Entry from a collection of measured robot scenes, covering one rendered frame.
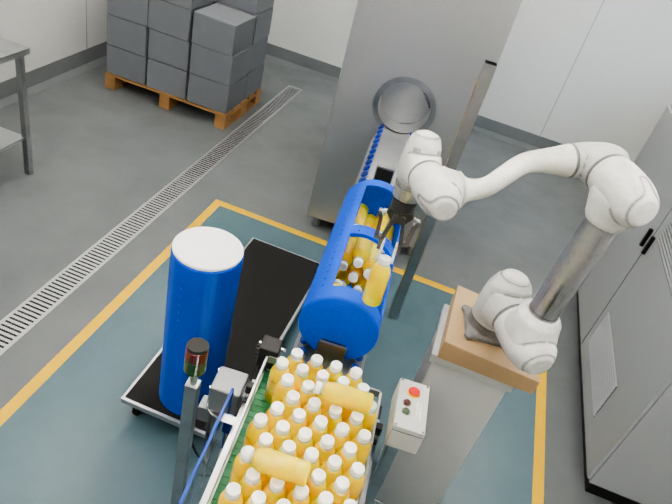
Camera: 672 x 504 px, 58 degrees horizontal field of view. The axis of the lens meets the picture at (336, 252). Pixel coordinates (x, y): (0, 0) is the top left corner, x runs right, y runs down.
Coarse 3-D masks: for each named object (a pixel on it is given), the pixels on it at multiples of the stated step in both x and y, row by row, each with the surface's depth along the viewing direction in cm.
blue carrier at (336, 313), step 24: (360, 192) 262; (384, 192) 273; (336, 240) 234; (336, 264) 217; (312, 288) 213; (336, 288) 204; (312, 312) 206; (336, 312) 204; (360, 312) 202; (312, 336) 212; (336, 336) 210; (360, 336) 208
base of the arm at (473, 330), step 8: (464, 312) 232; (464, 320) 229; (472, 320) 224; (472, 328) 224; (480, 328) 222; (464, 336) 222; (472, 336) 221; (480, 336) 222; (488, 336) 222; (496, 336) 222; (496, 344) 223
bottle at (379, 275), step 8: (376, 264) 192; (376, 272) 191; (384, 272) 191; (368, 280) 194; (376, 280) 192; (384, 280) 192; (368, 288) 195; (376, 288) 193; (384, 288) 194; (368, 296) 196; (376, 296) 195; (368, 304) 197; (376, 304) 197
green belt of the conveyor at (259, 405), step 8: (264, 376) 210; (264, 384) 207; (256, 392) 203; (264, 392) 204; (256, 400) 201; (264, 400) 201; (256, 408) 198; (264, 408) 199; (248, 416) 195; (248, 424) 193; (240, 432) 190; (240, 440) 187; (240, 448) 185; (232, 456) 182; (232, 464) 180; (224, 472) 178; (224, 480) 176; (224, 488) 174; (216, 496) 171
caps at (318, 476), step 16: (256, 416) 174; (304, 416) 178; (320, 416) 179; (304, 432) 173; (336, 432) 178; (368, 432) 179; (288, 448) 168; (352, 448) 173; (336, 464) 168; (352, 464) 169; (256, 480) 159; (272, 480) 159; (320, 480) 162; (336, 480) 164; (256, 496) 155; (304, 496) 158; (320, 496) 159
